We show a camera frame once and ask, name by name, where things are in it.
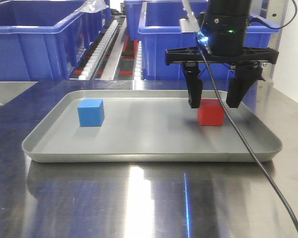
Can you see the white roller track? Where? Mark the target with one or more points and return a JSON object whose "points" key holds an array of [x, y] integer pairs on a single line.
{"points": [[98, 55]]}

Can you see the steel centre divider rail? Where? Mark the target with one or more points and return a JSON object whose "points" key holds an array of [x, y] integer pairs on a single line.
{"points": [[111, 69]]}

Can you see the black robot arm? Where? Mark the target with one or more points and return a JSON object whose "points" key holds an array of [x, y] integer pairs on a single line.
{"points": [[220, 33]]}

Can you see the clear plastic bag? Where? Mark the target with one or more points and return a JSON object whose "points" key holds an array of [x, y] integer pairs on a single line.
{"points": [[93, 6]]}

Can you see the blue bin rear left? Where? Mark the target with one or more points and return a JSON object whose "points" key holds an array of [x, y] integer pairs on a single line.
{"points": [[97, 22]]}

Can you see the red foam cube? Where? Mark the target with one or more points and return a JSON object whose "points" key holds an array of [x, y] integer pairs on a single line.
{"points": [[210, 113]]}

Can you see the blue bin front right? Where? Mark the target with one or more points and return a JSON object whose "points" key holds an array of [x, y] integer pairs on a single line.
{"points": [[165, 47]]}

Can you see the blue bin front left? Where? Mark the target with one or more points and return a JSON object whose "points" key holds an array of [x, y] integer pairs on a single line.
{"points": [[41, 39]]}

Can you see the blue foam cube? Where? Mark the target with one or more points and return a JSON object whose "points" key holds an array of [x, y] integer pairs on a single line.
{"points": [[91, 112]]}

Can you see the blue bin rear right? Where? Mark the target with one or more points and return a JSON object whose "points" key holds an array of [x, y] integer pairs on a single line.
{"points": [[133, 11]]}

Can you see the blue bin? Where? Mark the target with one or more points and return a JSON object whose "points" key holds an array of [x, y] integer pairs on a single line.
{"points": [[97, 22], [41, 39], [165, 47], [133, 11]]}

